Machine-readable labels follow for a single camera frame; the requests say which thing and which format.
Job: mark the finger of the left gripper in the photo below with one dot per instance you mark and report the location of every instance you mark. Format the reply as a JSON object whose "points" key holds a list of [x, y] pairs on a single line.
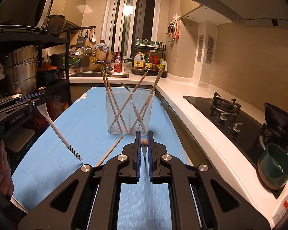
{"points": [[33, 100], [16, 107]]}

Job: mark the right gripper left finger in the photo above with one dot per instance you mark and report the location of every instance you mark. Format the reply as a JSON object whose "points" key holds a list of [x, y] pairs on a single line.
{"points": [[90, 197]]}

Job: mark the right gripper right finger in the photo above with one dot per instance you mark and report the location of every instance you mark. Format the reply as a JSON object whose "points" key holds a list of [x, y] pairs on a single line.
{"points": [[199, 197]]}

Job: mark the white ceramic spoon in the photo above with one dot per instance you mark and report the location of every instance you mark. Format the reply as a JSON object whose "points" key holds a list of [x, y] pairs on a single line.
{"points": [[43, 110]]}

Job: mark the wooden chopstick crossing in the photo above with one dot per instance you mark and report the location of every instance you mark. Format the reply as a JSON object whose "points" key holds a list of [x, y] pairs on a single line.
{"points": [[119, 112]]}

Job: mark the steel kitchen sink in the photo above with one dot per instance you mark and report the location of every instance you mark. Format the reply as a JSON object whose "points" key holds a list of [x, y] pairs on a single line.
{"points": [[99, 74]]}

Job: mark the chrome kitchen faucet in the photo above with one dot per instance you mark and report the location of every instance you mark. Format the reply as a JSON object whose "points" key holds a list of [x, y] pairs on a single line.
{"points": [[102, 55]]}

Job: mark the person left hand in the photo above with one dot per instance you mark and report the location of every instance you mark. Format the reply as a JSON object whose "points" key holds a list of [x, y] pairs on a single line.
{"points": [[6, 183]]}

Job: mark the stacked steel pots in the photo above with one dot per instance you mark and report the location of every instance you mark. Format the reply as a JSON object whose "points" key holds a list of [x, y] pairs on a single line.
{"points": [[20, 67]]}

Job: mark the orange pot lid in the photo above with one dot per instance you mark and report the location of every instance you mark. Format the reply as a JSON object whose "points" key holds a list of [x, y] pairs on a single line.
{"points": [[46, 66]]}

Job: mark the blue table cloth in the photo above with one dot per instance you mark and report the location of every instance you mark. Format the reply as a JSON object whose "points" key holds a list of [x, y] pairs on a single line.
{"points": [[48, 163]]}

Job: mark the black storage shelf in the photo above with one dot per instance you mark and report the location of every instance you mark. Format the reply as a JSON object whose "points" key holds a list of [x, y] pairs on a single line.
{"points": [[21, 43]]}

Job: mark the green ceramic bowl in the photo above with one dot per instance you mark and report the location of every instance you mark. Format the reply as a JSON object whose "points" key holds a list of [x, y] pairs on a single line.
{"points": [[273, 166]]}

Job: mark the black gas stove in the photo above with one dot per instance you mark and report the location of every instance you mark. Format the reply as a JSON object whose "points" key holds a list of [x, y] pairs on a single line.
{"points": [[248, 136]]}

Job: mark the metal box grater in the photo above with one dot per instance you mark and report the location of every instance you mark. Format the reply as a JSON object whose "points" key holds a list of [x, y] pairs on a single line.
{"points": [[81, 39]]}

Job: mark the clear plastic utensil holder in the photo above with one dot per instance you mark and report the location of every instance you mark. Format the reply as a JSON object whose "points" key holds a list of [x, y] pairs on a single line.
{"points": [[142, 98]]}

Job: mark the microwave oven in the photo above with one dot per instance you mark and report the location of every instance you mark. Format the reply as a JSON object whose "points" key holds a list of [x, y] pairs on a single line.
{"points": [[31, 13]]}

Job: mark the wooden cutting board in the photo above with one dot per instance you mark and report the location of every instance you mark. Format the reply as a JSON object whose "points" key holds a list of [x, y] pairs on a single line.
{"points": [[99, 57]]}

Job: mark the white hanging ladle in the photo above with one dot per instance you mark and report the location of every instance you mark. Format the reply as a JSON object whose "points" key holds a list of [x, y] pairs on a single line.
{"points": [[93, 37]]}

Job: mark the black wok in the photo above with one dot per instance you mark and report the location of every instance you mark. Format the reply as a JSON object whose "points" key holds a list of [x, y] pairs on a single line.
{"points": [[277, 120]]}

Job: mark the red dish soap bottle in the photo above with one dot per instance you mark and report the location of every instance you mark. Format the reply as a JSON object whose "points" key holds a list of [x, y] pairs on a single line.
{"points": [[118, 63]]}

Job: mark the glass jar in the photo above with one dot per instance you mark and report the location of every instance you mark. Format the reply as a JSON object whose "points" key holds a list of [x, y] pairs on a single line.
{"points": [[128, 65]]}

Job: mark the yellow oil jug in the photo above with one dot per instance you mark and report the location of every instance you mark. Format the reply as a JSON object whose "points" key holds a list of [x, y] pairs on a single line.
{"points": [[139, 63]]}

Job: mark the black condiment rack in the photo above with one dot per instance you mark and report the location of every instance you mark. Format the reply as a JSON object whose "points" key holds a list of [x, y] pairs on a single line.
{"points": [[155, 53]]}

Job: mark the window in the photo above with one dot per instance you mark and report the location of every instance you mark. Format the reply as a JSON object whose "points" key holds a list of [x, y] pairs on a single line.
{"points": [[128, 20]]}

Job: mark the hanging utensils on rail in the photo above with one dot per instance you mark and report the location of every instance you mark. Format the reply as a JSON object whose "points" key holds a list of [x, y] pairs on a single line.
{"points": [[173, 30]]}

